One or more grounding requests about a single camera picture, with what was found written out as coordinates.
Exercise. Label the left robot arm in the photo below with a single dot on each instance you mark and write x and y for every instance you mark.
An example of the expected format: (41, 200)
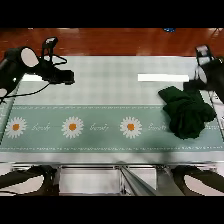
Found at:
(13, 65)

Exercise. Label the silver frame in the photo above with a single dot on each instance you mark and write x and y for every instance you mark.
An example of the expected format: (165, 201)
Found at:
(133, 178)

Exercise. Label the dark green garment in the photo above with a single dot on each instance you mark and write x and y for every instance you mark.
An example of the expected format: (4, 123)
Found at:
(186, 111)

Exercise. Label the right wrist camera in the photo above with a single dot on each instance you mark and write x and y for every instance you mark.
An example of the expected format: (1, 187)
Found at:
(203, 54)

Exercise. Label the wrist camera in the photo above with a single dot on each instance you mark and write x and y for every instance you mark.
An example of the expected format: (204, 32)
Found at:
(49, 45)
(203, 54)

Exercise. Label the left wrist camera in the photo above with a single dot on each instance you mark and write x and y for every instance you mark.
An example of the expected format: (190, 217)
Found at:
(49, 45)

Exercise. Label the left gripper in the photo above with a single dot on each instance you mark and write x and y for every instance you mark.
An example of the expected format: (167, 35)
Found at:
(62, 76)

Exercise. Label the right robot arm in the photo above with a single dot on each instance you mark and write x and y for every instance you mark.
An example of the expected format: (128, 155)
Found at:
(213, 71)

